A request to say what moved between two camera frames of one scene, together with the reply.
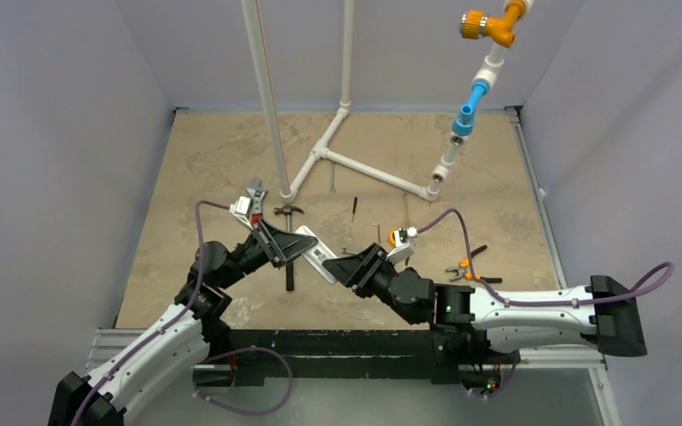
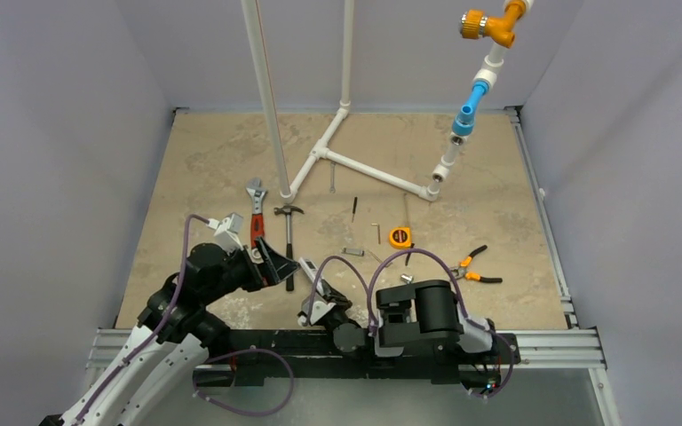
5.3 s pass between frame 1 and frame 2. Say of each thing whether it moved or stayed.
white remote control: moved
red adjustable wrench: stayed
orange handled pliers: stayed
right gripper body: moved
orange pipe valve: stayed
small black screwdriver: stayed
